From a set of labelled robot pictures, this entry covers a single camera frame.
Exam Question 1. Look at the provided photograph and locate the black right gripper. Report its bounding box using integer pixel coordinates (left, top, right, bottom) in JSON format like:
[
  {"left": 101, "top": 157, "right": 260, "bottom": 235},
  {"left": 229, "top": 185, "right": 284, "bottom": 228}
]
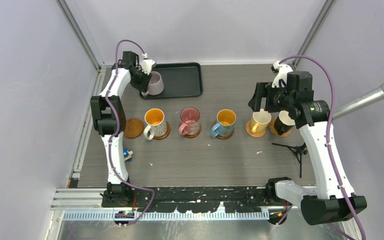
[{"left": 249, "top": 81, "right": 295, "bottom": 113}]

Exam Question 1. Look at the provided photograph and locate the lilac mug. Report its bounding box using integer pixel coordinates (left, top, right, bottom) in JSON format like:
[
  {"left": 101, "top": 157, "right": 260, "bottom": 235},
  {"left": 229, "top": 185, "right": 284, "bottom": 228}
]
[{"left": 140, "top": 71, "right": 164, "bottom": 96}]

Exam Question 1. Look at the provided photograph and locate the yellow mug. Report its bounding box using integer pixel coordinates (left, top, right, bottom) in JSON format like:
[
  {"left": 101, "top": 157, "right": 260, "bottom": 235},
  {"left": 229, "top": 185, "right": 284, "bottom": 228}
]
[{"left": 250, "top": 108, "right": 272, "bottom": 133}]

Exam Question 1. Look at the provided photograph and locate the woven rattan coaster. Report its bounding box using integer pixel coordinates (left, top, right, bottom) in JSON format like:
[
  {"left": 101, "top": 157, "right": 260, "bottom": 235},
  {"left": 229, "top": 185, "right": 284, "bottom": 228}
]
[
  {"left": 268, "top": 119, "right": 292, "bottom": 138},
  {"left": 245, "top": 120, "right": 267, "bottom": 138}
]

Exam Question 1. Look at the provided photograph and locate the black serving tray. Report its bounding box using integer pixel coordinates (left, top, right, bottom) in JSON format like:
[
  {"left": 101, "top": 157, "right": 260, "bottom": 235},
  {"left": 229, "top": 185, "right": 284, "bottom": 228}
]
[{"left": 139, "top": 62, "right": 204, "bottom": 100}]

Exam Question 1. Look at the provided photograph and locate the black mug cream inside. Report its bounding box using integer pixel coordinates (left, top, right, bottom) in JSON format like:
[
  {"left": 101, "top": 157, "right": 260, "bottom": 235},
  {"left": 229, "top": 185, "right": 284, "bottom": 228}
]
[{"left": 274, "top": 110, "right": 296, "bottom": 135}]

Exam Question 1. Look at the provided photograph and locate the white mug orange inside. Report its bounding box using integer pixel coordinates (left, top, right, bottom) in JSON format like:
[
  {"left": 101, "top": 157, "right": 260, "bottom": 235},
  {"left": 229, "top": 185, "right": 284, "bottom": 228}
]
[{"left": 143, "top": 108, "right": 167, "bottom": 141}]

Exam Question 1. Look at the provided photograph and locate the blue mug orange inside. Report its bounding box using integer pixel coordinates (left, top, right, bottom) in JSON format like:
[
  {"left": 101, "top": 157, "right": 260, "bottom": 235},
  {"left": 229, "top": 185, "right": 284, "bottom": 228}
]
[{"left": 215, "top": 109, "right": 237, "bottom": 130}]

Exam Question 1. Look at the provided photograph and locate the brown wooden coaster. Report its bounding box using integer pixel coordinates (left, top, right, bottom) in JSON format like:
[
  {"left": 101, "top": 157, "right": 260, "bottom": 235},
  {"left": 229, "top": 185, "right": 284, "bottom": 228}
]
[
  {"left": 153, "top": 122, "right": 171, "bottom": 140},
  {"left": 210, "top": 121, "right": 235, "bottom": 140},
  {"left": 182, "top": 124, "right": 202, "bottom": 139},
  {"left": 123, "top": 118, "right": 145, "bottom": 139}
]

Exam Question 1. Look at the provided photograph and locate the pink patterned mug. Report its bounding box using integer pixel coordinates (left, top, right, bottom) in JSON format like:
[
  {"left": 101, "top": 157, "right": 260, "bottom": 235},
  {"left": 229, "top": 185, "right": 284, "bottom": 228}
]
[{"left": 178, "top": 107, "right": 201, "bottom": 136}]

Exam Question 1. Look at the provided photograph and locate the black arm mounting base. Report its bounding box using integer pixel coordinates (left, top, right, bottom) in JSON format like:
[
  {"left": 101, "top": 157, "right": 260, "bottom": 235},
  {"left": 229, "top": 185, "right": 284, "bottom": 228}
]
[{"left": 100, "top": 186, "right": 290, "bottom": 214}]

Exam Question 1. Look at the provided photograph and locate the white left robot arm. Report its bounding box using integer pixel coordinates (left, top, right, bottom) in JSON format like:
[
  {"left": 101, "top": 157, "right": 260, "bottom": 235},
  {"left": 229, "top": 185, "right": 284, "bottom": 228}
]
[{"left": 90, "top": 51, "right": 156, "bottom": 207}]

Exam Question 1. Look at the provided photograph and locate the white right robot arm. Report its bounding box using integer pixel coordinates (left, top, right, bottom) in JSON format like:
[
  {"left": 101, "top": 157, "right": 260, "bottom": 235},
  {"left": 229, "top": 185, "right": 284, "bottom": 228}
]
[{"left": 248, "top": 71, "right": 368, "bottom": 226}]

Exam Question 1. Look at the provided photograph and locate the black microphone tripod stand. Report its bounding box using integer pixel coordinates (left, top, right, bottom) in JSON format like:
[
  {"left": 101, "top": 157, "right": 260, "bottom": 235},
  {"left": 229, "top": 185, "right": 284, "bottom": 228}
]
[{"left": 272, "top": 143, "right": 308, "bottom": 178}]

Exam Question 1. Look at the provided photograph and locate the toy block house car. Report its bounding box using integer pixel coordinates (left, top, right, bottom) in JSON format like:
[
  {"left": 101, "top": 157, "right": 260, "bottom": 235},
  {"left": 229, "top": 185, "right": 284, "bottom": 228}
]
[{"left": 123, "top": 148, "right": 134, "bottom": 162}]

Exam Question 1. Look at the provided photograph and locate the silver microphone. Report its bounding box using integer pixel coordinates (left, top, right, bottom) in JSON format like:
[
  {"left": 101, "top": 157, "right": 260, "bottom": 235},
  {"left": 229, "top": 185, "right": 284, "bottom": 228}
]
[{"left": 332, "top": 83, "right": 384, "bottom": 120}]

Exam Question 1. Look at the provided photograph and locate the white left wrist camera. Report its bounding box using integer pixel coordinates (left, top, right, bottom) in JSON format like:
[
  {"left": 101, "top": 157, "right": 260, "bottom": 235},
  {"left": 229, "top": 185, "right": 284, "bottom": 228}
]
[{"left": 139, "top": 53, "right": 157, "bottom": 75}]

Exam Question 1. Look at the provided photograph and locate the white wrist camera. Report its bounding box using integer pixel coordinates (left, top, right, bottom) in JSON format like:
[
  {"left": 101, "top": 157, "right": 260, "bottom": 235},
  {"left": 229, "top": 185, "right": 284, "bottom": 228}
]
[
  {"left": 139, "top": 53, "right": 157, "bottom": 75},
  {"left": 271, "top": 61, "right": 293, "bottom": 88}
]

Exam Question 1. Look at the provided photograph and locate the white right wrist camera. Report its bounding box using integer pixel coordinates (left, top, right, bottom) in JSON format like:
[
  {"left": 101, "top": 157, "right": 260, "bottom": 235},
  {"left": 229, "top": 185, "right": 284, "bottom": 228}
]
[{"left": 271, "top": 61, "right": 293, "bottom": 88}]

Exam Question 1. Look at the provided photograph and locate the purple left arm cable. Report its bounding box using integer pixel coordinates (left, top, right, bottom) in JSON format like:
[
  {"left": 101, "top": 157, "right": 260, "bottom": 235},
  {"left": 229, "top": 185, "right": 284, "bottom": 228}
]
[{"left": 103, "top": 39, "right": 156, "bottom": 227}]

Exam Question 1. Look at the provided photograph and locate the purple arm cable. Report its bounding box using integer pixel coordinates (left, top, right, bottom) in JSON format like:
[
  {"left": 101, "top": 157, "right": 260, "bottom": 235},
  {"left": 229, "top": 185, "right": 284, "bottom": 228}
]
[
  {"left": 274, "top": 54, "right": 367, "bottom": 240},
  {"left": 103, "top": 39, "right": 156, "bottom": 227}
]

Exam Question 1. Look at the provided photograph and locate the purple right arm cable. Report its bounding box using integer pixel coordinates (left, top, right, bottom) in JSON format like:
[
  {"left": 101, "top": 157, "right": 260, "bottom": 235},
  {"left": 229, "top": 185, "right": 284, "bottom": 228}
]
[{"left": 274, "top": 54, "right": 367, "bottom": 240}]

